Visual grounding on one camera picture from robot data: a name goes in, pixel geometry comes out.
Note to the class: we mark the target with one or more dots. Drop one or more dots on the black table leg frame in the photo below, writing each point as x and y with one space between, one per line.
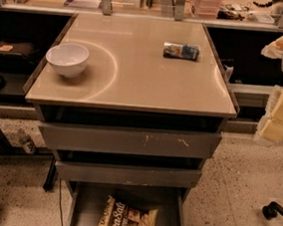
7 149

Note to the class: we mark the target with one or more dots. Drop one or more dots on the brown sea salt chip bag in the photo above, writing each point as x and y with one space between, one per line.
118 213

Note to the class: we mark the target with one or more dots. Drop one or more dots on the small blue snack packet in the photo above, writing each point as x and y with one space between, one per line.
181 51

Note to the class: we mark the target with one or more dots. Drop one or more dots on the black bag on shelf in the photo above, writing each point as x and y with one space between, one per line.
17 51

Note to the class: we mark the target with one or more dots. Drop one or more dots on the white ceramic bowl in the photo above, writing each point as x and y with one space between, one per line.
69 60

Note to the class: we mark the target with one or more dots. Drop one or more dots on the grey drawer cabinet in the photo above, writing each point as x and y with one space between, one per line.
129 83

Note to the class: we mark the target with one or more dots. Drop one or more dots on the grey open bottom drawer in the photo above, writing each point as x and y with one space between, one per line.
90 199

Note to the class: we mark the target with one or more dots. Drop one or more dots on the grey middle drawer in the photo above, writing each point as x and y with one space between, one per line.
130 175

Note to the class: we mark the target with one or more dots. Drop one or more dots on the pink stacked trays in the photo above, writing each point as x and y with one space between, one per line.
205 8

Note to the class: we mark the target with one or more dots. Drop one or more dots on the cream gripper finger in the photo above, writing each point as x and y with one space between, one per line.
270 127
274 50

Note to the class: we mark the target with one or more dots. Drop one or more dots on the grey top drawer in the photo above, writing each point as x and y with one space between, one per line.
126 140

